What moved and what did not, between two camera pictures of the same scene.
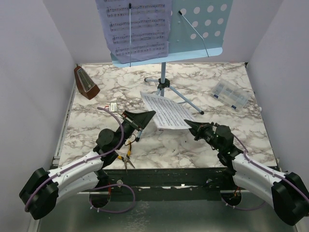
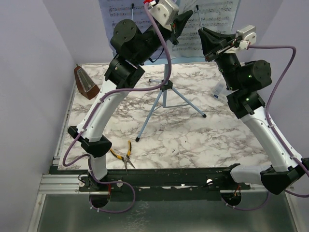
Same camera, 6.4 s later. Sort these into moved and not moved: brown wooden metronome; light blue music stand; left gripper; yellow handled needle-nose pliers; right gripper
Moved: left gripper; light blue music stand; right gripper
Not moved: yellow handled needle-nose pliers; brown wooden metronome
